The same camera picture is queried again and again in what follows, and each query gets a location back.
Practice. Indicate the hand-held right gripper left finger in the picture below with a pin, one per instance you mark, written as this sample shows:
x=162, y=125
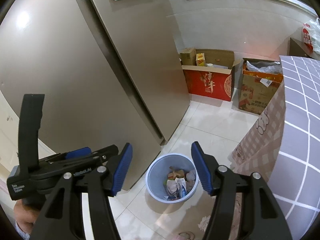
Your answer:
x=122, y=170

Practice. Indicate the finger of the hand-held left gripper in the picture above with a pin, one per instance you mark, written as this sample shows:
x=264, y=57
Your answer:
x=100, y=156
x=77, y=152

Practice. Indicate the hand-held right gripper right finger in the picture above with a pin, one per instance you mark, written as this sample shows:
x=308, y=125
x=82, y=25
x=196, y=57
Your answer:
x=202, y=170

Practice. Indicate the white knotted plastic bag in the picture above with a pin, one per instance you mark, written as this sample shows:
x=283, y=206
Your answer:
x=191, y=178

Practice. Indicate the brown cardboard piece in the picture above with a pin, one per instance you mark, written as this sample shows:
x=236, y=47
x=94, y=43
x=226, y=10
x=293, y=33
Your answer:
x=177, y=172

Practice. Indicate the blue squeeze tube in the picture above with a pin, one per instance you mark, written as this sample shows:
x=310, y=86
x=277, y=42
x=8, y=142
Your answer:
x=184, y=190

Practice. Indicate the printed wrapper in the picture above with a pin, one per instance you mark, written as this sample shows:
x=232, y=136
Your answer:
x=175, y=186

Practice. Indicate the light blue trash bin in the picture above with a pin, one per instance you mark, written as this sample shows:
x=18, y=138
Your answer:
x=155, y=187

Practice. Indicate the person's left forearm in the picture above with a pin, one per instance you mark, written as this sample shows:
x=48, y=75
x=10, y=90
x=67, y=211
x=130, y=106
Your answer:
x=22, y=230

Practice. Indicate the person's left hand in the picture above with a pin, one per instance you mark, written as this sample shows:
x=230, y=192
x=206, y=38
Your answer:
x=25, y=215

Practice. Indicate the pink checkered bunny cloth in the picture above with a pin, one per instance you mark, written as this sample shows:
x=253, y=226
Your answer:
x=260, y=145

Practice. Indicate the beige fridge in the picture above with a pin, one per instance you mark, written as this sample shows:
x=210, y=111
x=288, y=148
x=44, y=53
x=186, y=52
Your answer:
x=75, y=67

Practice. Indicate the red open cardboard box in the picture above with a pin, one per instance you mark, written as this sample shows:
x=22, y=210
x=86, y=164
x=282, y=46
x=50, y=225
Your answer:
x=210, y=85

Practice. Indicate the brown printed cardboard box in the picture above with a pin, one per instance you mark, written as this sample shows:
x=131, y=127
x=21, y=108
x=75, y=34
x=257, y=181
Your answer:
x=255, y=95

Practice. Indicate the grey checkered tablecloth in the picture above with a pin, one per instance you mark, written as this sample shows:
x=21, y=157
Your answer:
x=300, y=130

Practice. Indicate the yellow box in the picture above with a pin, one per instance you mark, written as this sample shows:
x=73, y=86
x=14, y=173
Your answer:
x=200, y=59

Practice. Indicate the small brown cardboard box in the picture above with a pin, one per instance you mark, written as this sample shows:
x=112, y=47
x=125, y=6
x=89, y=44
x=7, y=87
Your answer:
x=188, y=56

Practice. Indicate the grey plastic bag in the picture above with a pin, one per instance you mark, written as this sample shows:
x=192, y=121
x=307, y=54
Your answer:
x=265, y=67

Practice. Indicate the white plastic shopping bag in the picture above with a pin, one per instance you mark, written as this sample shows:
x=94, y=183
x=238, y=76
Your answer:
x=312, y=35

